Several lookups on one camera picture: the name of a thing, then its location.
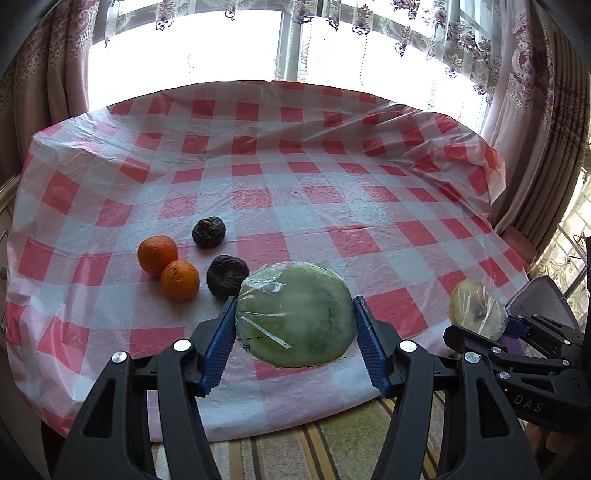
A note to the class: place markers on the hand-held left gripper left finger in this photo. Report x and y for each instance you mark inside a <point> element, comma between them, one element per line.
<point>219,350</point>

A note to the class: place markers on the beige patterned curtain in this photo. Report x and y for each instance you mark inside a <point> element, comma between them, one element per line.
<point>531,115</point>

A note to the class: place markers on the dark passion fruit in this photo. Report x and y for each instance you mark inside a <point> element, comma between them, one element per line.
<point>226,277</point>
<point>208,232</point>

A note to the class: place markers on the pink patterned curtain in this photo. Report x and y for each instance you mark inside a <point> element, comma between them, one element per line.
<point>51,69</point>

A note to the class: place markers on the red white checkered plastic tablecloth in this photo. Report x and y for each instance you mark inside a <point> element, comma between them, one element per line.
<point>323,207</point>

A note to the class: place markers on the green melon half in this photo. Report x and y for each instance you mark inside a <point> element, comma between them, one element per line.
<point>300,314</point>

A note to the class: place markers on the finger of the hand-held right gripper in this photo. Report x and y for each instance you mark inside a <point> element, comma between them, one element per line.
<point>464,339</point>
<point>515,325</point>

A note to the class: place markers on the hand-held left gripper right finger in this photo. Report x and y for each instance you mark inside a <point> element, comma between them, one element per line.
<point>369,350</point>

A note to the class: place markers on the orange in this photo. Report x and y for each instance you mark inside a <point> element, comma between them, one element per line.
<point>180,280</point>
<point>157,254</point>

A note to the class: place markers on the yellow apple half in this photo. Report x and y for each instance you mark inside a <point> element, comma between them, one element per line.
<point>475,309</point>

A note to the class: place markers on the striped plush blanket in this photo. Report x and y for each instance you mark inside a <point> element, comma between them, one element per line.
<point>295,447</point>

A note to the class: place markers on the sheer lace curtain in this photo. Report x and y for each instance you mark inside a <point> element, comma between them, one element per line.
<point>369,14</point>

